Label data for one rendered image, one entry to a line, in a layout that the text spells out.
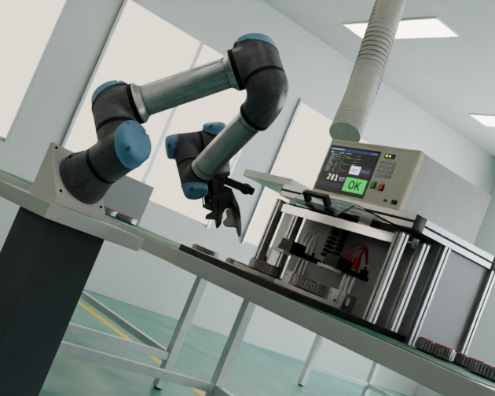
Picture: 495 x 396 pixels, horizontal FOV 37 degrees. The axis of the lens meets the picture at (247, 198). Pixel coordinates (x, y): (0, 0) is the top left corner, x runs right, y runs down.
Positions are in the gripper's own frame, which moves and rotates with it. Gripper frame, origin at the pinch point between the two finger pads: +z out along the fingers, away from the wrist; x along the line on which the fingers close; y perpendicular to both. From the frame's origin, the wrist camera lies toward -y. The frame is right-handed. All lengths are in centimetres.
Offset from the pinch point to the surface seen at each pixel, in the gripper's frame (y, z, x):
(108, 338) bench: -4, 86, -136
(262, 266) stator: -9.1, 13.6, 3.5
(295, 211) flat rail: -32.3, 2.2, -8.5
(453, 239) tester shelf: -52, 5, 46
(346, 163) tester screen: -46.7, -14.0, 3.3
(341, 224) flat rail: -32.2, 1.7, 16.8
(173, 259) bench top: 14.3, 9.4, -14.0
